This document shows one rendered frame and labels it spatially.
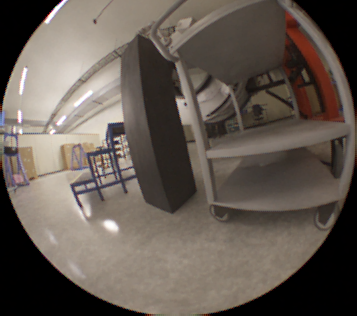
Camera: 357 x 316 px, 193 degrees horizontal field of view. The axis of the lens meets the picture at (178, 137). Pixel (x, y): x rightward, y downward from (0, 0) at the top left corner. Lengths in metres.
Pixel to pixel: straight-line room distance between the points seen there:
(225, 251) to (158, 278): 0.20
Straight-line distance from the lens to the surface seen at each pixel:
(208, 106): 1.01
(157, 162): 0.44
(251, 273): 0.36
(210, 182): 0.31
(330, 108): 0.85
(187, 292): 0.36
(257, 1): 0.40
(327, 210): 0.42
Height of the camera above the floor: 0.35
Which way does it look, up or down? 1 degrees up
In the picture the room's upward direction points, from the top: 13 degrees counter-clockwise
